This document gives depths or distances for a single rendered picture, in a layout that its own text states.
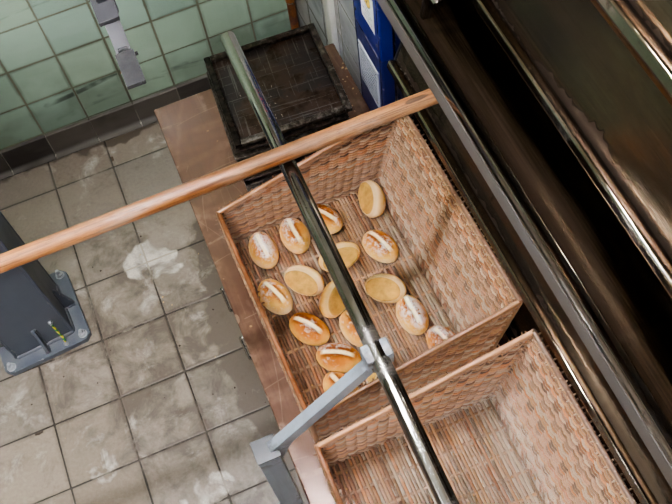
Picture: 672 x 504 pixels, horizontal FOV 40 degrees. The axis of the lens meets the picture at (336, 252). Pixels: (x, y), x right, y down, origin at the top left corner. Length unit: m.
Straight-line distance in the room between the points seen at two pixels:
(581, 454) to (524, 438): 0.20
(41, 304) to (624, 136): 1.89
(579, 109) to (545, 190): 0.12
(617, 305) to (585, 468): 0.64
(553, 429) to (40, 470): 1.52
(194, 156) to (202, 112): 0.14
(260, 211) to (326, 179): 0.17
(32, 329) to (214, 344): 0.52
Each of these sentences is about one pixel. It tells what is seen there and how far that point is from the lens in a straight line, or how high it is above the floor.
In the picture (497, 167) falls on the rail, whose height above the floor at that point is 1.44.
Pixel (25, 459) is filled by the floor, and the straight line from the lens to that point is 2.82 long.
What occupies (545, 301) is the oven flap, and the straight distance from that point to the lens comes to 1.71.
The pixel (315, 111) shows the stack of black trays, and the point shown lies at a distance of 2.17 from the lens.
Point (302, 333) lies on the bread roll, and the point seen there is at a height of 0.63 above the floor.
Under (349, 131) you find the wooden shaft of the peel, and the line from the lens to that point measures 1.60.
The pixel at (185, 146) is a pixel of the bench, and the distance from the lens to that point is 2.43.
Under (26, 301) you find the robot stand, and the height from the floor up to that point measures 0.27.
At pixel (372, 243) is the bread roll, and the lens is 2.13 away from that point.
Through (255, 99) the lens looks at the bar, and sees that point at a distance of 1.70.
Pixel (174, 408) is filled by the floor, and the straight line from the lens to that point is 2.73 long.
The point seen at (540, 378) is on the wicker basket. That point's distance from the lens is 1.84.
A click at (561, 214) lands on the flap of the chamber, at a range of 1.27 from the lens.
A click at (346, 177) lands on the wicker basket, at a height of 0.67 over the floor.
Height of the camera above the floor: 2.48
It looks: 60 degrees down
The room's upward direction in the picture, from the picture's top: 10 degrees counter-clockwise
